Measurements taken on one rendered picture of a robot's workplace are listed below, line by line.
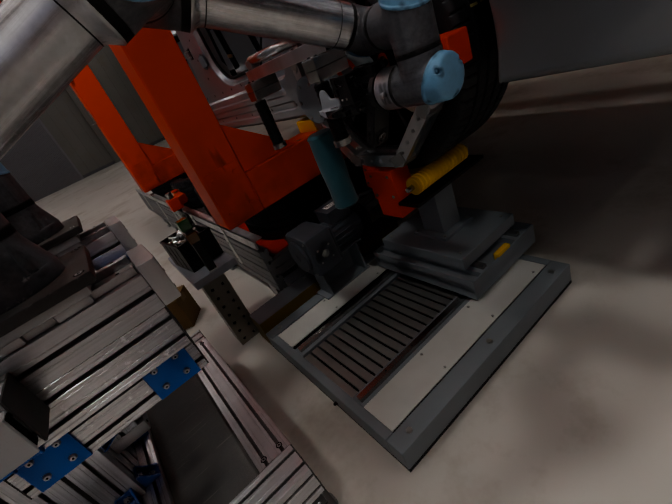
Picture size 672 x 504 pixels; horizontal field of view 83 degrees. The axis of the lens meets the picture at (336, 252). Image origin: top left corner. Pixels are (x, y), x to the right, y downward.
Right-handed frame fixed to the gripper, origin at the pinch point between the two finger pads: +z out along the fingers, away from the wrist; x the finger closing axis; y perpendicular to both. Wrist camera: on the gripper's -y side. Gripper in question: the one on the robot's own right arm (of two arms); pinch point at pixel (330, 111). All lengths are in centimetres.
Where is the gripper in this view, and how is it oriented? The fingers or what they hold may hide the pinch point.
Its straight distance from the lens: 94.2
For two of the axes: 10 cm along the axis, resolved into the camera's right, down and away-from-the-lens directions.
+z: -5.7, -1.9, 7.9
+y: -3.6, -8.1, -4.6
